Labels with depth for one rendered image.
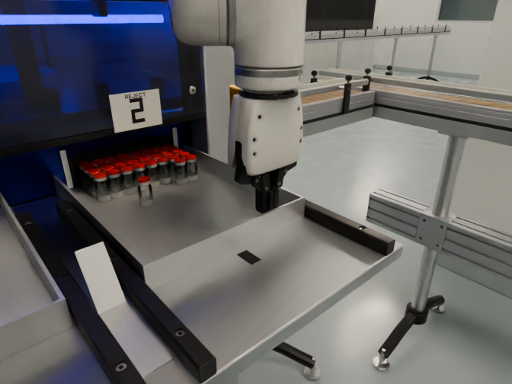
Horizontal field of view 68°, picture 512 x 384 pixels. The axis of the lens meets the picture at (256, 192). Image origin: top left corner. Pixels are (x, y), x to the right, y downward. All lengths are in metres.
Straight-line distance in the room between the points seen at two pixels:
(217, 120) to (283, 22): 0.35
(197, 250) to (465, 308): 1.61
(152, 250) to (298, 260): 0.19
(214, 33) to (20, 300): 0.36
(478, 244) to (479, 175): 0.63
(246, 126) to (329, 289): 0.21
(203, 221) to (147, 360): 0.25
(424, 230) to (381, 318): 0.50
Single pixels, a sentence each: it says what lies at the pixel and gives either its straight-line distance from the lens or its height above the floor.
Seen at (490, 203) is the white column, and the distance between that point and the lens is 1.97.
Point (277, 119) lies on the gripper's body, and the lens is 0.48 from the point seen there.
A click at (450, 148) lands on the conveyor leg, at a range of 1.33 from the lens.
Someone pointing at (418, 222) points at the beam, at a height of 0.51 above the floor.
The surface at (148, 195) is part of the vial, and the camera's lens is 0.63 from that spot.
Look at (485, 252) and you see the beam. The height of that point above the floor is 0.50.
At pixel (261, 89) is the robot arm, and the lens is 0.45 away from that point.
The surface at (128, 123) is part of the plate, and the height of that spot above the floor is 1.00.
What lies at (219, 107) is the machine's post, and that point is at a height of 1.00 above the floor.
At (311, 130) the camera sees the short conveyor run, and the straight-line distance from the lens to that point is 1.13.
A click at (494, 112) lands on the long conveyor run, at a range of 1.23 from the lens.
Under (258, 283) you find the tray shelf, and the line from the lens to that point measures 0.45.
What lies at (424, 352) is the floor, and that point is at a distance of 1.69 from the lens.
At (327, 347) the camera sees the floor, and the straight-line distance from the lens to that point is 1.60.
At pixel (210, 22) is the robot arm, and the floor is 1.15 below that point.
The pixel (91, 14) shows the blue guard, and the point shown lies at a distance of 0.63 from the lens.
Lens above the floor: 1.16
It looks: 25 degrees down
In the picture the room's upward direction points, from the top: straight up
